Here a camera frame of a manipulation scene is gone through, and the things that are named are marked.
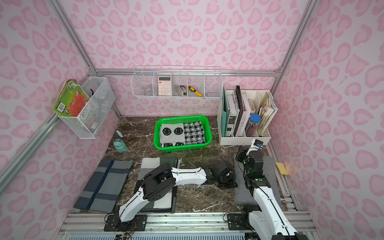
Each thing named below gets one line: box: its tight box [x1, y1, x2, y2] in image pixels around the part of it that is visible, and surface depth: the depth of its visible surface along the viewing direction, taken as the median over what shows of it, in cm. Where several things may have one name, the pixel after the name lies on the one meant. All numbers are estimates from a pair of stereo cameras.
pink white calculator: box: [158, 76, 172, 96], surface depth 97 cm
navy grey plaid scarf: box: [73, 157, 133, 213], surface depth 84 cm
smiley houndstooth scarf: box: [159, 121, 206, 148], surface depth 105 cm
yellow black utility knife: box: [187, 85, 204, 97], surface depth 100 cm
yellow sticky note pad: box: [275, 162, 289, 176], surface depth 96 cm
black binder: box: [233, 85, 244, 137], surface depth 92 cm
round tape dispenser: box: [143, 88, 153, 96], surface depth 98 cm
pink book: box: [235, 91, 252, 137], surface depth 92 cm
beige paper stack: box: [258, 91, 279, 137], surface depth 94 cm
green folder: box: [221, 86, 231, 137], surface depth 88 cm
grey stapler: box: [174, 84, 187, 97], surface depth 102 cm
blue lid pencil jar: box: [244, 113, 262, 137], surface depth 97 cm
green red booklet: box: [52, 78, 91, 117], surface depth 73 cm
